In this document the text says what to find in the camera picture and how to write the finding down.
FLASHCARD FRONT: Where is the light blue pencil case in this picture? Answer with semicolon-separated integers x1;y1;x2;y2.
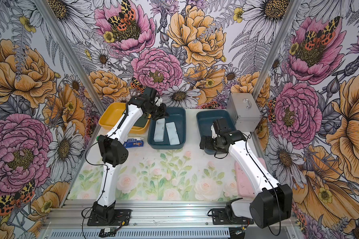
154;119;166;142
166;122;180;145

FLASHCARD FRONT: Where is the large teal plastic tray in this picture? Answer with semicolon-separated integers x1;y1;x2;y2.
196;110;236;138

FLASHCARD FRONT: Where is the silver metal case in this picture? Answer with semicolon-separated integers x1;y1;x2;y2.
226;93;262;132

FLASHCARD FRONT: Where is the pink pencil case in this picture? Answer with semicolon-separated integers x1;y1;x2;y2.
234;161;255;198

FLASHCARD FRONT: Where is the dark green pencil case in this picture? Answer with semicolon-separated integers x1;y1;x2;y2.
134;115;150;128

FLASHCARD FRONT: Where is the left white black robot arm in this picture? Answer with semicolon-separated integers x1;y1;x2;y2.
92;87;168;223

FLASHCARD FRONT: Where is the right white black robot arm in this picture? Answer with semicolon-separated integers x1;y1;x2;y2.
199;130;293;229

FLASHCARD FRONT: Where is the small teal plastic tray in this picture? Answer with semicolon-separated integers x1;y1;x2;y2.
147;107;186;150

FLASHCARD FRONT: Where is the blue white gauze bandage pack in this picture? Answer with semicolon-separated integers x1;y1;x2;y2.
123;137;144;148

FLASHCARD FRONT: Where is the yellow plastic tray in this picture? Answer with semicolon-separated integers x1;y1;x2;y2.
99;103;150;134

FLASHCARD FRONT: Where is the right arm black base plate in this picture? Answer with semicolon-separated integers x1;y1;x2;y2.
207;208;254;226

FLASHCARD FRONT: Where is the white slotted cable duct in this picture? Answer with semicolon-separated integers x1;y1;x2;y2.
44;228;230;239

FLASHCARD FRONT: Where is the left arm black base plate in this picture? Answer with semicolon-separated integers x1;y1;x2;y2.
86;209;132;227

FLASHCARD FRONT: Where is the aluminium front rail frame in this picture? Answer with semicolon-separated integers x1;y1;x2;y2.
41;199;297;230

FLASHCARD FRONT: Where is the left aluminium corner post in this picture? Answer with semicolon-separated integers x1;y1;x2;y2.
35;1;105;115

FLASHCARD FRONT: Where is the aluminium corner post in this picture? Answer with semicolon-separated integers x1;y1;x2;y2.
245;0;303;114
35;1;105;115

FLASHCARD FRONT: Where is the right aluminium corner post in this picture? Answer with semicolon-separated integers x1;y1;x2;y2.
245;0;303;114

